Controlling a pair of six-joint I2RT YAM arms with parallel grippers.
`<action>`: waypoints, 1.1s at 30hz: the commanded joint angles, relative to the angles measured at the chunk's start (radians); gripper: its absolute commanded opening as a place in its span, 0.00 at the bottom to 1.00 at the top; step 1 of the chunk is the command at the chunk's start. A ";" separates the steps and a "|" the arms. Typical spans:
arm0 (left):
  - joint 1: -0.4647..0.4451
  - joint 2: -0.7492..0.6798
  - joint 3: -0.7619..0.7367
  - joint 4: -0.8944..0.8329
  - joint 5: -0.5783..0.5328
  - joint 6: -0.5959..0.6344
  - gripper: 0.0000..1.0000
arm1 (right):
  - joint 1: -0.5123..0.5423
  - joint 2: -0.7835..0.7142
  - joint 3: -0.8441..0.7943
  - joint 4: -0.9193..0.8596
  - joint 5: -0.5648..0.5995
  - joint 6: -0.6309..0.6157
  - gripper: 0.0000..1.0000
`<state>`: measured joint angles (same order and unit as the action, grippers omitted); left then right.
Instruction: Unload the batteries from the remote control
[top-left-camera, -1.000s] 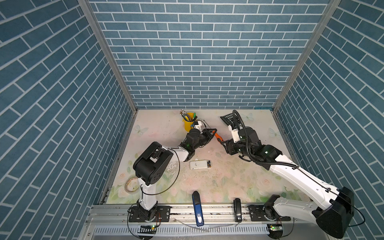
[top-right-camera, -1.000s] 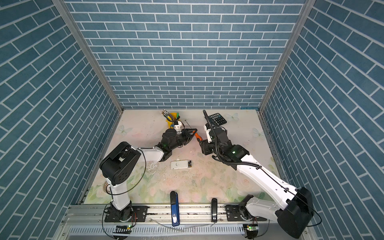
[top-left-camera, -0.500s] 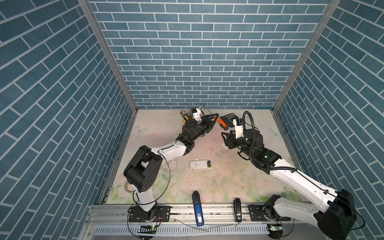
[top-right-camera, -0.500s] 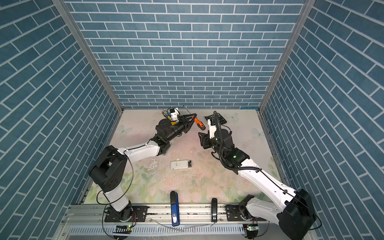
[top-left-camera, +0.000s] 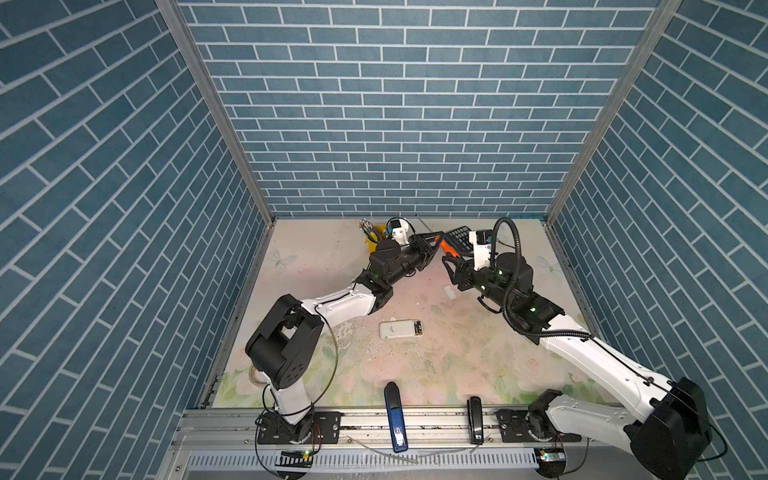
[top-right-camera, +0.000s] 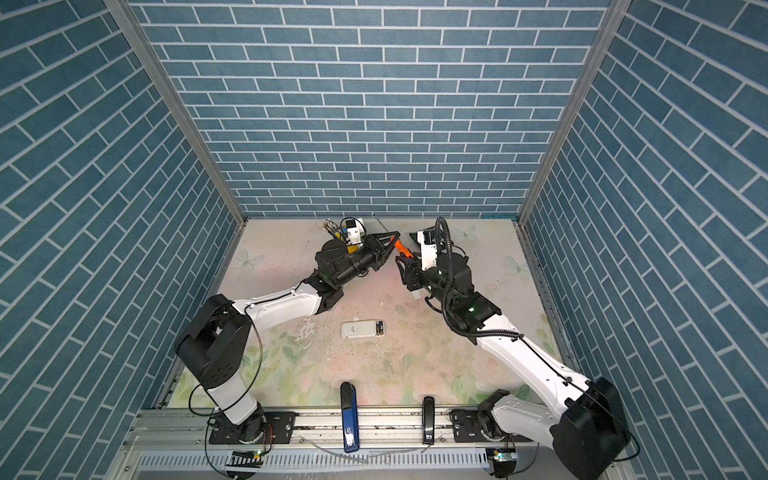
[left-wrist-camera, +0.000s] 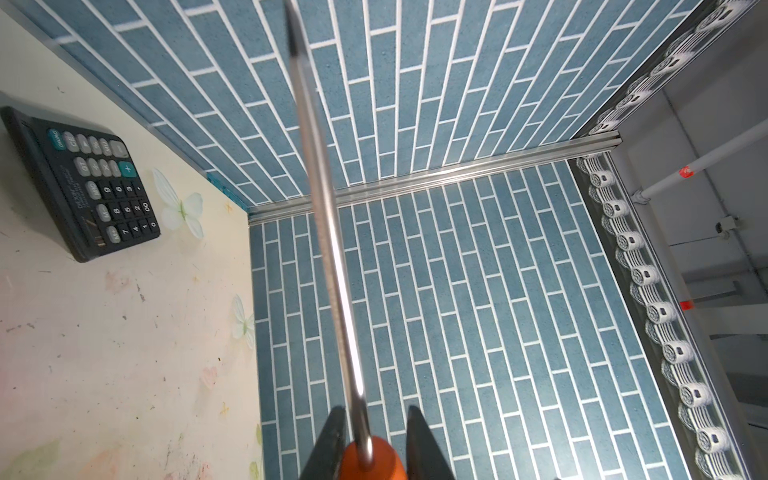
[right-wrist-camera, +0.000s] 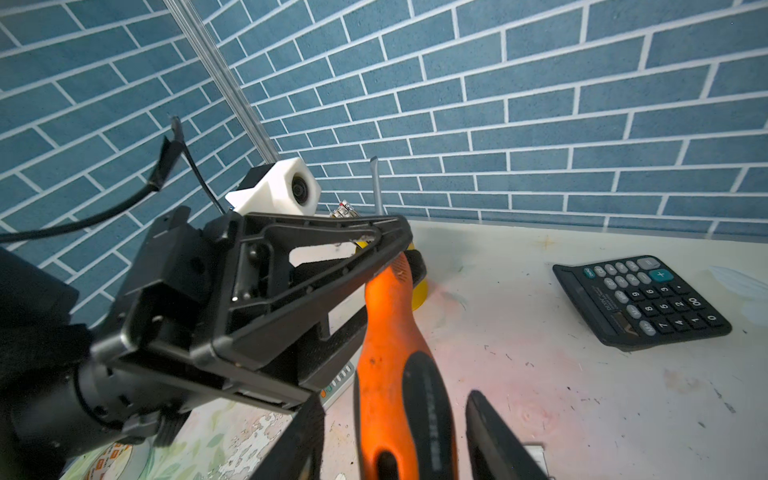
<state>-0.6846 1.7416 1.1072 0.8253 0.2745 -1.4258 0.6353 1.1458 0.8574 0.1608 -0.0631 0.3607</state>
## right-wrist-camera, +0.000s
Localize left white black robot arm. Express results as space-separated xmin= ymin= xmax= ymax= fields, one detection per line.
xmin=1 ymin=207 xmax=413 ymax=479

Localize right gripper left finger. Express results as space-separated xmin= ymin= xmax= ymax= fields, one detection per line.
xmin=249 ymin=396 xmax=325 ymax=480

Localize bundle of pencils in cup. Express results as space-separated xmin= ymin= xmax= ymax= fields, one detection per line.
xmin=331 ymin=201 xmax=360 ymax=218

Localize orange black handled screwdriver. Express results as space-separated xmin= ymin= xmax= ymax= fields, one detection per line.
xmin=352 ymin=155 xmax=460 ymax=480

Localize black desk calculator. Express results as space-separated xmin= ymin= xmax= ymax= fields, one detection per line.
xmin=552 ymin=255 xmax=732 ymax=352

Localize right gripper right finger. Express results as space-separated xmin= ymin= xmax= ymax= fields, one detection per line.
xmin=465 ymin=390 xmax=547 ymax=480

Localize white battery cover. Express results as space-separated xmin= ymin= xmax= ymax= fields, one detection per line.
xmin=523 ymin=444 xmax=549 ymax=478

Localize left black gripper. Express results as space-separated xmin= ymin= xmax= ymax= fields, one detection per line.
xmin=89 ymin=207 xmax=413 ymax=414

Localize yellow metal pen cup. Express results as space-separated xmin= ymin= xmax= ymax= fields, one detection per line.
xmin=353 ymin=239 xmax=430 ymax=312

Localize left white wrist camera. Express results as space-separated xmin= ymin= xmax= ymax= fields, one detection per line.
xmin=225 ymin=157 xmax=321 ymax=216

